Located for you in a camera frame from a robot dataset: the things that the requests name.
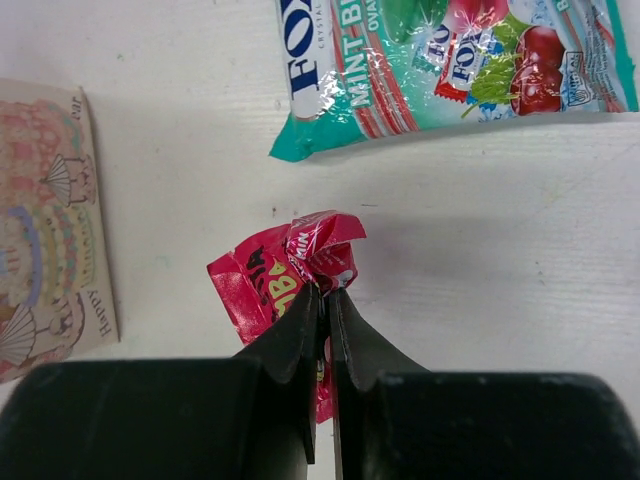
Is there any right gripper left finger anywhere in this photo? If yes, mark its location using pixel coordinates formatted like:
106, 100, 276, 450
1, 286, 319, 479

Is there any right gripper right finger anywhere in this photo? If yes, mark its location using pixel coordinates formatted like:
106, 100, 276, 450
327, 291, 639, 479

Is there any pink small snack packet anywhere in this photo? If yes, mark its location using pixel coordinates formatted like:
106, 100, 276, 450
206, 209, 367, 425

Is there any printed bear paper bag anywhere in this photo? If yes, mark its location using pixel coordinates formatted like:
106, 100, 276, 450
1, 79, 119, 382

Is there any green Fox's mint bag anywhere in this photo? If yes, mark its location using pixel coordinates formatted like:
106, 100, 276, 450
271, 0, 639, 162

